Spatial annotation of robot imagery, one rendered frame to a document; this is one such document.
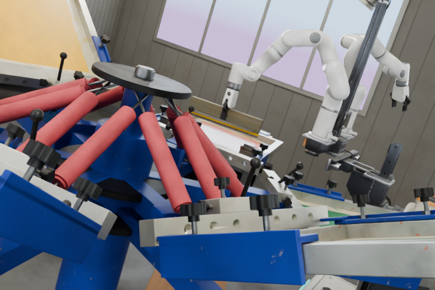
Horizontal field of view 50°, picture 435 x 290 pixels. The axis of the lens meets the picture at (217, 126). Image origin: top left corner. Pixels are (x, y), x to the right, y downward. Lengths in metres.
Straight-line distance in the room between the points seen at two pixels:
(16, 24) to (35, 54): 0.17
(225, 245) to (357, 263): 0.21
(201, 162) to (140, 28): 4.89
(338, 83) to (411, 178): 2.58
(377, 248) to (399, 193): 4.24
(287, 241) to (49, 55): 1.69
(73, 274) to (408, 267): 1.21
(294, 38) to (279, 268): 1.76
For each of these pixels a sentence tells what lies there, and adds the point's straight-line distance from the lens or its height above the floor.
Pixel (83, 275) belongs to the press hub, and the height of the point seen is 0.68.
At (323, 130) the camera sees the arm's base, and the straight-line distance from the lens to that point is 2.42.
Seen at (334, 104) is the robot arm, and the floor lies 1.33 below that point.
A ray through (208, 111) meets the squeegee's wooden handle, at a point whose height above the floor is 1.09.
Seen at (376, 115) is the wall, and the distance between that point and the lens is 4.78.
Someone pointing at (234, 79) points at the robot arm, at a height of 1.29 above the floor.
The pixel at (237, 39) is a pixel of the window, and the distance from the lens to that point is 5.29.
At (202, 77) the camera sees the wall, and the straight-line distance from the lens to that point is 5.50.
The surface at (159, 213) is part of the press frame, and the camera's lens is 1.21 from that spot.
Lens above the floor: 1.54
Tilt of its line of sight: 12 degrees down
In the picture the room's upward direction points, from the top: 17 degrees clockwise
